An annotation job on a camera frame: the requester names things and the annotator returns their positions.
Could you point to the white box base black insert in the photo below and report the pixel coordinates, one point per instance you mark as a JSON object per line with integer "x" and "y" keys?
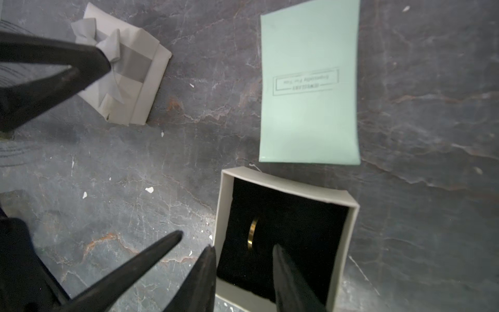
{"x": 255, "y": 212}

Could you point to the white gift box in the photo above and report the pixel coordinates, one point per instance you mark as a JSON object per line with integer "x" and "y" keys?
{"x": 138, "y": 62}

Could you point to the mint green jewelry box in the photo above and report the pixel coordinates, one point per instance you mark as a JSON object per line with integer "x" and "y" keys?
{"x": 309, "y": 84}

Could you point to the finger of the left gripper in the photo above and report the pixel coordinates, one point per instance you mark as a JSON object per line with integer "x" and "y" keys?
{"x": 20, "y": 103}

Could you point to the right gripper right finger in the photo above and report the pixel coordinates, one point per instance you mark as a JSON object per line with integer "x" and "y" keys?
{"x": 292, "y": 292}

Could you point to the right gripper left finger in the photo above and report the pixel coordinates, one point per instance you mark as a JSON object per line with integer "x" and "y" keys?
{"x": 197, "y": 293}

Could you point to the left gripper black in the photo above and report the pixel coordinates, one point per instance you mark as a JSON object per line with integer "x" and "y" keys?
{"x": 28, "y": 285}

